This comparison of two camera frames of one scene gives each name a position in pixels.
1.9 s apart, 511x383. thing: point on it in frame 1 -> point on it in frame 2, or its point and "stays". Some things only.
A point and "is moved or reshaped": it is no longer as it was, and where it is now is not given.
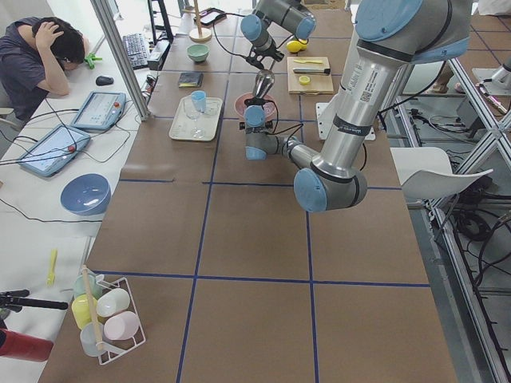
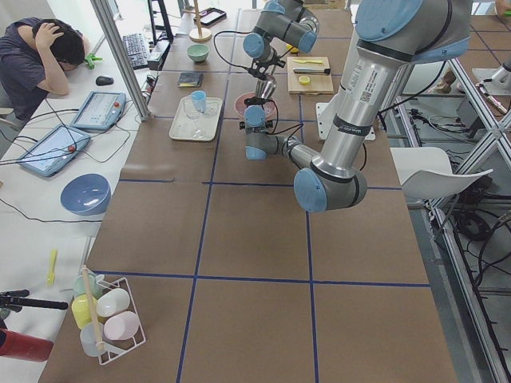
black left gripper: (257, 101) stays
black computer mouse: (102, 80) stays
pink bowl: (270, 108) stays
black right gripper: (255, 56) -> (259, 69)
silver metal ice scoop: (264, 79) is moved or reshaped
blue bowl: (86, 195) stays
